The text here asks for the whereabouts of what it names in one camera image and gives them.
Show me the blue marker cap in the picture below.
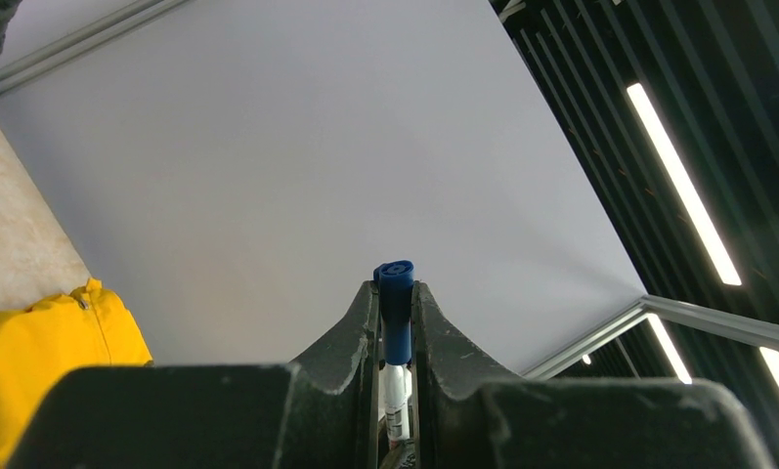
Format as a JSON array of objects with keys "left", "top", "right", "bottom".
[{"left": 373, "top": 260, "right": 414, "bottom": 365}]

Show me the lower ceiling light strip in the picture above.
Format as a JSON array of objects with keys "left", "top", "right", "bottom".
[{"left": 646, "top": 314, "right": 692, "bottom": 385}]

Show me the yellow cloth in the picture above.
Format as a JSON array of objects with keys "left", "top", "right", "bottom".
[{"left": 0, "top": 278, "right": 152, "bottom": 468}]

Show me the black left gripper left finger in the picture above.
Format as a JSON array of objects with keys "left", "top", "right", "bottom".
[{"left": 9, "top": 281, "right": 379, "bottom": 468}]

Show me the white marker pen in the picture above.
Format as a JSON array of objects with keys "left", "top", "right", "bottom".
[{"left": 379, "top": 364, "right": 414, "bottom": 468}]

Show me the long ceiling light strip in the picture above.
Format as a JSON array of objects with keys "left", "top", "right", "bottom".
[{"left": 626, "top": 83, "right": 743, "bottom": 286}]

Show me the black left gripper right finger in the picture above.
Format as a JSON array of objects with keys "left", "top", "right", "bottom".
[{"left": 411, "top": 282, "right": 774, "bottom": 468}]

